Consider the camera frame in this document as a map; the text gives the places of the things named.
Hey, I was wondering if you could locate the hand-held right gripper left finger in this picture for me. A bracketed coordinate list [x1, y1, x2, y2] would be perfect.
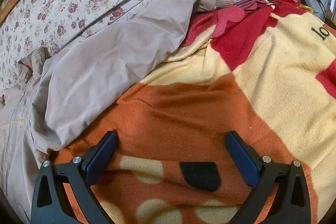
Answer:
[31, 131, 118, 224]

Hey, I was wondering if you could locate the orange red cream printed blanket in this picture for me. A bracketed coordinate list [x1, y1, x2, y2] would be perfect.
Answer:
[50, 0, 336, 224]

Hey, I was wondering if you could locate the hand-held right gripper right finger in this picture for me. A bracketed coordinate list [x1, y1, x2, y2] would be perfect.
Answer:
[225, 131, 311, 224]

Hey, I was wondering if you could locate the beige jacket with striped trim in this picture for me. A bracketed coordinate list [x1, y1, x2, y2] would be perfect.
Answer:
[0, 0, 237, 222]

